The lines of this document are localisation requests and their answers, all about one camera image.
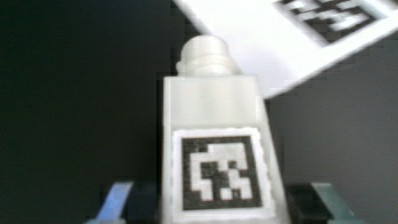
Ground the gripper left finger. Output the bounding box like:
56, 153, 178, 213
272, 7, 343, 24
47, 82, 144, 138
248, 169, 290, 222
82, 180, 160, 224

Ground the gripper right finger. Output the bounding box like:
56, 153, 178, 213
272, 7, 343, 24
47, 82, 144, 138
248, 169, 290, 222
283, 181, 372, 224

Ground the white table leg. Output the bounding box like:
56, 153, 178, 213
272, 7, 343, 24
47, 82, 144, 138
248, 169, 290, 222
160, 35, 292, 224

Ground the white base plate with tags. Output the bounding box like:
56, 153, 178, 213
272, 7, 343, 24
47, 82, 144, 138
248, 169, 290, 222
173, 0, 398, 98

